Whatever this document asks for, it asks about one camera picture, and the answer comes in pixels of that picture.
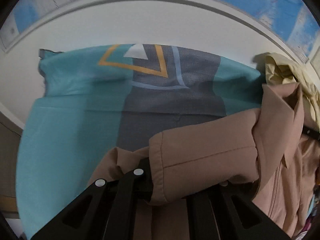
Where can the pink zip jacket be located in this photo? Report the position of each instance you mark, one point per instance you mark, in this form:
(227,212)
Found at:
(263,147)

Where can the teal grey patterned bedsheet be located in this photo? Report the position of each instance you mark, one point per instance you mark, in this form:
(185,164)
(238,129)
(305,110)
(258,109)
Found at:
(101,97)

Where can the white bed headboard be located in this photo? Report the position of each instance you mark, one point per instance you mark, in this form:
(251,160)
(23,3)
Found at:
(206,25)

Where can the cream yellow garment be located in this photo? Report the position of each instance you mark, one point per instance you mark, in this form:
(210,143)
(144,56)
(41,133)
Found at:
(280,70)

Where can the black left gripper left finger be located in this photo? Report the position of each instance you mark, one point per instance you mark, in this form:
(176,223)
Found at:
(105,210)

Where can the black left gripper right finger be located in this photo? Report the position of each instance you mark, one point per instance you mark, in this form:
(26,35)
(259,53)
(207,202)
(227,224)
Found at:
(226,211)

